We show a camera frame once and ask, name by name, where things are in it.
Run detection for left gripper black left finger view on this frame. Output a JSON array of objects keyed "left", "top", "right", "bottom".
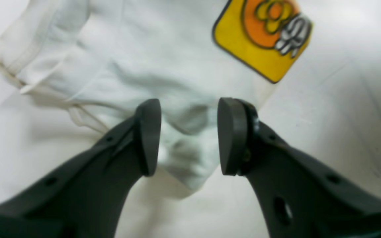
[{"left": 0, "top": 99, "right": 161, "bottom": 238}]

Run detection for white T-shirt with yellow print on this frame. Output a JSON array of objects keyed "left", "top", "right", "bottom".
[{"left": 0, "top": 0, "right": 381, "bottom": 196}]

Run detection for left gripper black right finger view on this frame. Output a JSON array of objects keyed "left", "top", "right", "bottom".
[{"left": 217, "top": 97, "right": 381, "bottom": 238}]

